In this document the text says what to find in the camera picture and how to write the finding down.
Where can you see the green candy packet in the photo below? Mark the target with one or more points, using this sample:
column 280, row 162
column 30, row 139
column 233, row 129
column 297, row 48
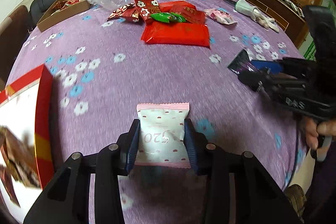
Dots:
column 168, row 17

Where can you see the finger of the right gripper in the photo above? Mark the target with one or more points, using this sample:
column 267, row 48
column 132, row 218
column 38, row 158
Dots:
column 268, row 66
column 256, row 81

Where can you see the red flower candy packet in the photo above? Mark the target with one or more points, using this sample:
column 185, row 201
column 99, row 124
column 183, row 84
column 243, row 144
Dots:
column 146, row 8

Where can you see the white pink 520 packet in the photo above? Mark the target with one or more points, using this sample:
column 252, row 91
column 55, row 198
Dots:
column 162, row 132

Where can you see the large red flat packet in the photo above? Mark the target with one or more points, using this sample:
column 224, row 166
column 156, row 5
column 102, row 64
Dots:
column 186, row 34

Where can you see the gold brown snack packet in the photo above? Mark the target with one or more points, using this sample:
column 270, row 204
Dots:
column 20, row 164

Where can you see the person's right hand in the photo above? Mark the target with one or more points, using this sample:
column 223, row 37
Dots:
column 313, row 131

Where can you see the red square packet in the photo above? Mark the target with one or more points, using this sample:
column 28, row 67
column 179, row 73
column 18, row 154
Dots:
column 185, row 9

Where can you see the red white gift box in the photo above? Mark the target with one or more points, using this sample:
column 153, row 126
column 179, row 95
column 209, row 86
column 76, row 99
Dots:
column 25, row 107

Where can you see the brown cardboard snack tray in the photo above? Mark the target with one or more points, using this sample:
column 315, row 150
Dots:
column 61, row 10

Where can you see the purple floral tablecloth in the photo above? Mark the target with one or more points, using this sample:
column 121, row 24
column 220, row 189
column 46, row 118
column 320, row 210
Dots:
column 102, row 70

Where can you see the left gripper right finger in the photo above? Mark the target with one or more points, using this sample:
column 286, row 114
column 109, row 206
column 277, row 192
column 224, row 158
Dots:
column 238, row 187

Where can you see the dark red foil packet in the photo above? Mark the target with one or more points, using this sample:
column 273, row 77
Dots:
column 129, row 12

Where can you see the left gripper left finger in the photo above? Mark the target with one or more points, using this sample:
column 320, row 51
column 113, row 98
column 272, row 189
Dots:
column 65, row 199

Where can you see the brown armchair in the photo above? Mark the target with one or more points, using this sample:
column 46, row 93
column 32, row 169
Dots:
column 14, row 31

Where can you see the white glove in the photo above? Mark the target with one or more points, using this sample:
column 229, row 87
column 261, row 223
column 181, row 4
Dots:
column 253, row 12

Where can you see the wooden side cabinet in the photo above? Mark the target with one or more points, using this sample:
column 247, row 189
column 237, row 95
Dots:
column 290, row 22

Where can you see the pink Lotso bear packet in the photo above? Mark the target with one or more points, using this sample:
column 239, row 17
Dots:
column 220, row 16

